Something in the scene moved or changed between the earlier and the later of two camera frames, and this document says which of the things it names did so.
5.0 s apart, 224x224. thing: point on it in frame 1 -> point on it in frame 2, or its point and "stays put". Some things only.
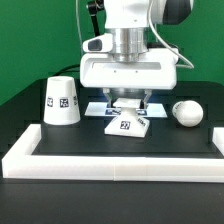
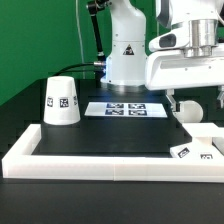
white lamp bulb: [188, 113] stays put
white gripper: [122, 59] -> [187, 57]
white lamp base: [128, 124] -> [200, 146]
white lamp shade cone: [61, 103] stays put
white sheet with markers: [103, 109] stays put
